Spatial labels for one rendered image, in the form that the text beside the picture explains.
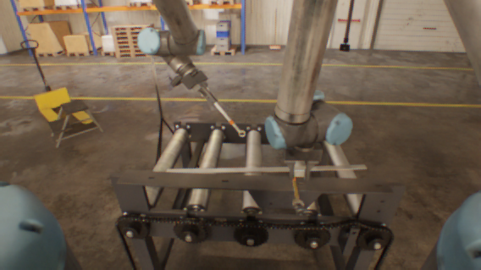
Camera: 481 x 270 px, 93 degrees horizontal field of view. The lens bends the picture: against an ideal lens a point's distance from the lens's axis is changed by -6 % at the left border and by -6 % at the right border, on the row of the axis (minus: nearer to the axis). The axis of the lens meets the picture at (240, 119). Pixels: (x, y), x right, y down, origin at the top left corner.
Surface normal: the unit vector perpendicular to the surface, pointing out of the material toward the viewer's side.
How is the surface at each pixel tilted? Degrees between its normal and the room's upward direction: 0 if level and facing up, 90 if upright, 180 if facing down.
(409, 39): 90
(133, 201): 90
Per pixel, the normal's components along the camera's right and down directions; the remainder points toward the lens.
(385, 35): -0.07, 0.46
